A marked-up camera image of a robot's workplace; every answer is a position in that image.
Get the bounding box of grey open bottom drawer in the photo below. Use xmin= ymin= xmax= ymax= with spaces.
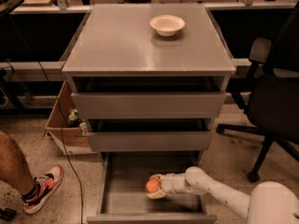
xmin=87 ymin=151 xmax=217 ymax=224

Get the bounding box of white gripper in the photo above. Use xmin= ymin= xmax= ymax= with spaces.
xmin=147 ymin=174 xmax=187 ymax=200

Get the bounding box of black floor cable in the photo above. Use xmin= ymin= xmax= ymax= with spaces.
xmin=0 ymin=0 xmax=85 ymax=224

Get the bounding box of green white bottle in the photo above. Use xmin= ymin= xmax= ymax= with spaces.
xmin=68 ymin=109 xmax=79 ymax=124

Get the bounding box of grey drawer cabinet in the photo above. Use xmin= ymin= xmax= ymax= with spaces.
xmin=61 ymin=3 xmax=237 ymax=170

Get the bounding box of orange white sneaker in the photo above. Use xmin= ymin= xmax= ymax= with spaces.
xmin=21 ymin=165 xmax=64 ymax=215

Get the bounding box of cardboard box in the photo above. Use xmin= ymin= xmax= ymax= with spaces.
xmin=46 ymin=81 xmax=93 ymax=155

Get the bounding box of orange fruit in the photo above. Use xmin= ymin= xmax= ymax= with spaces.
xmin=146 ymin=178 xmax=161 ymax=193

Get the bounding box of grey top drawer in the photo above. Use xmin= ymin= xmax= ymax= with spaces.
xmin=71 ymin=92 xmax=226 ymax=119

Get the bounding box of black chair caster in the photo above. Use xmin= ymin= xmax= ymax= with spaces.
xmin=0 ymin=208 xmax=17 ymax=221

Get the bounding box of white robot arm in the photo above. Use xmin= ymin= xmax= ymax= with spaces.
xmin=146 ymin=166 xmax=299 ymax=224

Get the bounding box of white paper bowl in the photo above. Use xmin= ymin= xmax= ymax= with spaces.
xmin=149 ymin=15 xmax=185 ymax=37

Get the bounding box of grey middle drawer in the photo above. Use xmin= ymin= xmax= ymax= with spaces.
xmin=87 ymin=132 xmax=212 ymax=152

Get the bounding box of person's bare leg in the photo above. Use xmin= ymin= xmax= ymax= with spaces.
xmin=0 ymin=132 xmax=35 ymax=195

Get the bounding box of black office chair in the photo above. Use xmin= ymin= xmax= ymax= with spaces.
xmin=216 ymin=4 xmax=299 ymax=182

